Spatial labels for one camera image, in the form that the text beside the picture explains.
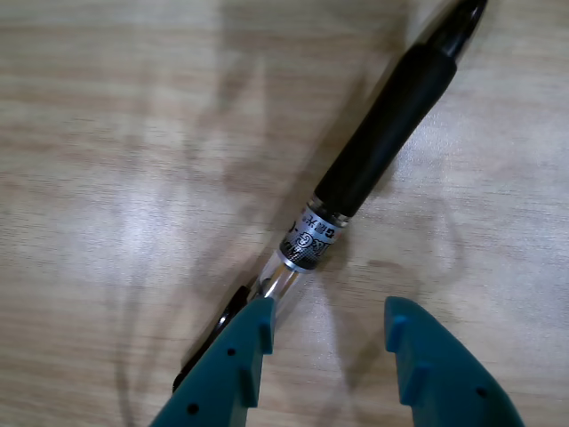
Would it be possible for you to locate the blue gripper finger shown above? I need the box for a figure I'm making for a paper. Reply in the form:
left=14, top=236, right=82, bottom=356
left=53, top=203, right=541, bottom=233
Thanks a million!
left=383, top=295, right=529, bottom=427
left=148, top=296, right=276, bottom=427

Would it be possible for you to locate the black grip silver band pen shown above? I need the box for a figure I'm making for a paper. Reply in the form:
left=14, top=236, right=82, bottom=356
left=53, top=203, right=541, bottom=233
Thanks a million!
left=172, top=0, right=490, bottom=395

